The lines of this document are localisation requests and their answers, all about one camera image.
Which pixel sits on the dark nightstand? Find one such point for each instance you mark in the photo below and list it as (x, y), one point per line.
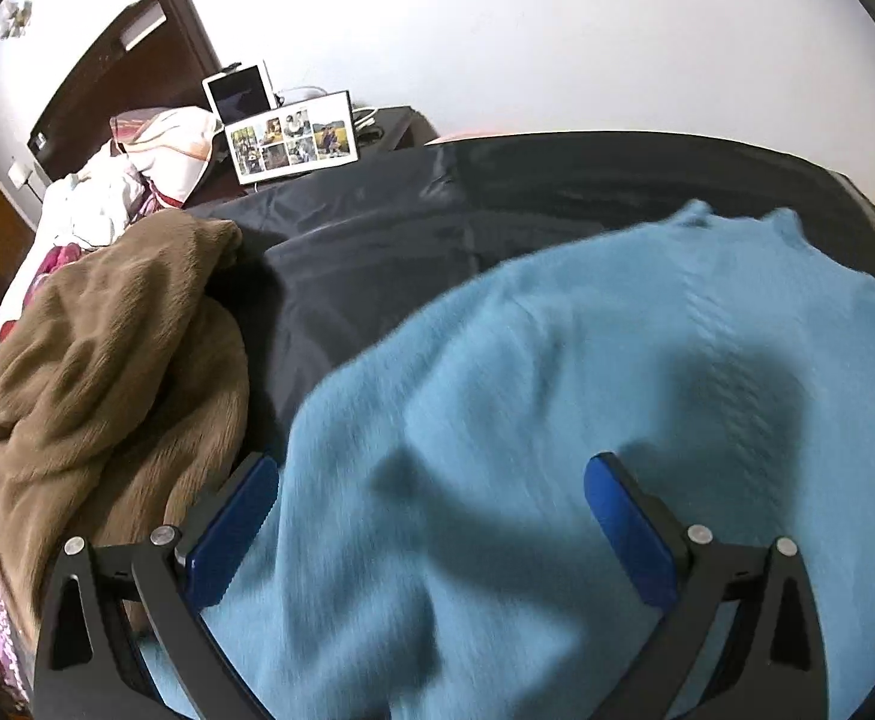
(400, 131)

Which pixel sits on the white photo collage frame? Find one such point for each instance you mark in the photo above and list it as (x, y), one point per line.
(291, 139)

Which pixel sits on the white bedding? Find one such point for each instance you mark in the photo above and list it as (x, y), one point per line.
(92, 202)

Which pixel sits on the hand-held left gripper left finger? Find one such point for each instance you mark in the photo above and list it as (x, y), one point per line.
(231, 532)

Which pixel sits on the white tablet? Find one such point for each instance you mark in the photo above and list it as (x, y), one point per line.
(238, 94)

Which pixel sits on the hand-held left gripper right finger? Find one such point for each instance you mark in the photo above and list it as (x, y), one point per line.
(632, 532)

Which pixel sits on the white bedside wall socket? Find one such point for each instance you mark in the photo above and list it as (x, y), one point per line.
(20, 175)

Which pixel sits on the blue knit sweater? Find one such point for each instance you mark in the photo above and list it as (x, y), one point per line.
(527, 360)

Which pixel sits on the small wall ornament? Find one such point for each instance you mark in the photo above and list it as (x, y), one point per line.
(16, 19)

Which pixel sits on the brown fleece garment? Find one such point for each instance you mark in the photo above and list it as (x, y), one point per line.
(107, 375)

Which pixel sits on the dark wooden headboard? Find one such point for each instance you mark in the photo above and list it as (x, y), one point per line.
(145, 60)

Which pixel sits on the printed pillow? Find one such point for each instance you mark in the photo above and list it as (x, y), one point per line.
(175, 146)

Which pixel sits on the black cloth cover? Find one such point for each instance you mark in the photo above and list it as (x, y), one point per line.
(377, 240)

